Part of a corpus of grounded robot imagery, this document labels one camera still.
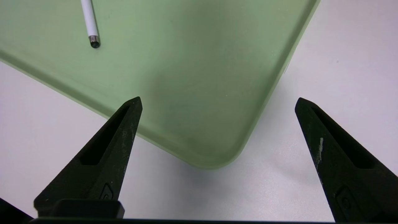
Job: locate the white pen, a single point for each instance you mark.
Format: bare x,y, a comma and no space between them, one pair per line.
90,21

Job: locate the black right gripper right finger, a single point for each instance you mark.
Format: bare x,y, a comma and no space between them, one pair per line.
348,174

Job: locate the light green plastic tray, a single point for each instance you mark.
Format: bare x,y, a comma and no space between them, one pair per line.
186,93

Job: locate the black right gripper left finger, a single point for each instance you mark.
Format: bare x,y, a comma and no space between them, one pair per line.
102,161

